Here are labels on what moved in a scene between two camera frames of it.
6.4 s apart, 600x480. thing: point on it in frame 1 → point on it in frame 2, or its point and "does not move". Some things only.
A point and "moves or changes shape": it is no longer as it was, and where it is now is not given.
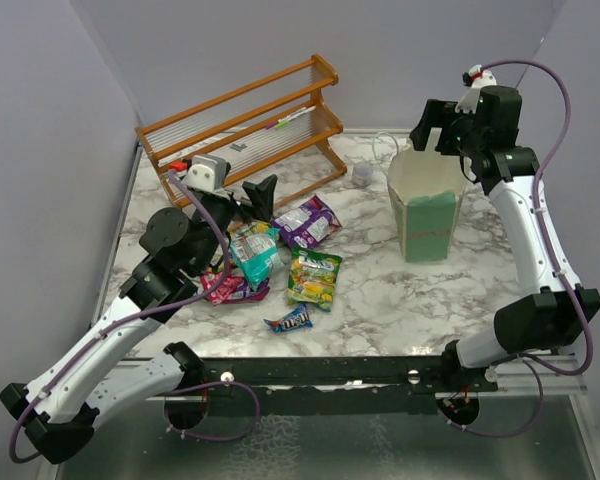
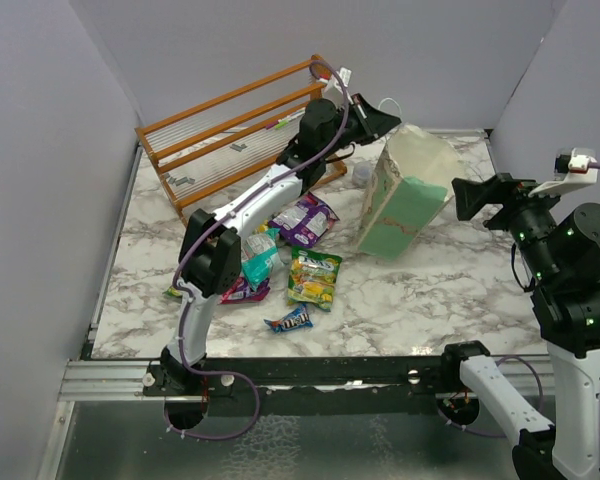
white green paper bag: [427, 190] moves or changes shape
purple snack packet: [308, 225] does not move
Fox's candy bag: [312, 277] does not move
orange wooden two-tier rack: [278, 129] does not move
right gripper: [442, 114] → [473, 194]
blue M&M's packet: [296, 318] does not move
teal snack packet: [254, 249] does not move
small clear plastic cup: [362, 174] does not move
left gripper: [261, 196] → [371, 122]
